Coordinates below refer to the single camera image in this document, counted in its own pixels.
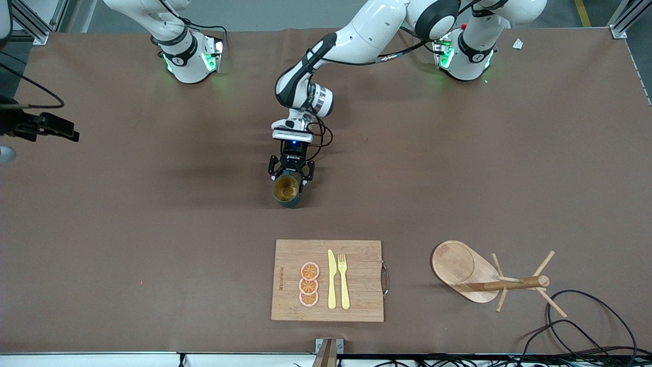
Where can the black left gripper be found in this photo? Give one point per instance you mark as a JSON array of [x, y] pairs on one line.
[[292, 155]]

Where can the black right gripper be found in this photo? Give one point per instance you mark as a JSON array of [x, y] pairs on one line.
[[15, 124]]

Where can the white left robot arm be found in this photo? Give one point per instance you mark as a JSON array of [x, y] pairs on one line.
[[367, 30]]

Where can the toy orange slice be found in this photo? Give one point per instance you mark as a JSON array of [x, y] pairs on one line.
[[308, 299], [308, 286], [309, 270]]

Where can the wooden cutting board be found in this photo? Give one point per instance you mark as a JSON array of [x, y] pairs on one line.
[[361, 250]]

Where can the table cover sheet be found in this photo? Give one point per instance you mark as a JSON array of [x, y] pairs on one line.
[[102, 229]]

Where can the yellow plastic knife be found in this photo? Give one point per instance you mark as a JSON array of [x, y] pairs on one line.
[[332, 280]]

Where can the yellow plastic fork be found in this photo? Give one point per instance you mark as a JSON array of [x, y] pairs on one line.
[[344, 285]]

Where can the wooden mug tree rack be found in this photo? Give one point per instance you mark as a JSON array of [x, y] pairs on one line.
[[453, 262]]

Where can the white paper scrap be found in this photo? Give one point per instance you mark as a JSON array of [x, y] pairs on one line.
[[518, 44]]

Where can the aluminium frame profile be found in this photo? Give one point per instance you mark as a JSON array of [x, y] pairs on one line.
[[30, 25], [619, 28]]

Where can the metal mounting bracket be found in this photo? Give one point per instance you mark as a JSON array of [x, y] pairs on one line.
[[340, 345]]

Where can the brown upright post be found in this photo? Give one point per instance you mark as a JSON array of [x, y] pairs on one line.
[[326, 357]]

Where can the white table edge rail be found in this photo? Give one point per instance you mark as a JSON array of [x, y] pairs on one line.
[[76, 361]]

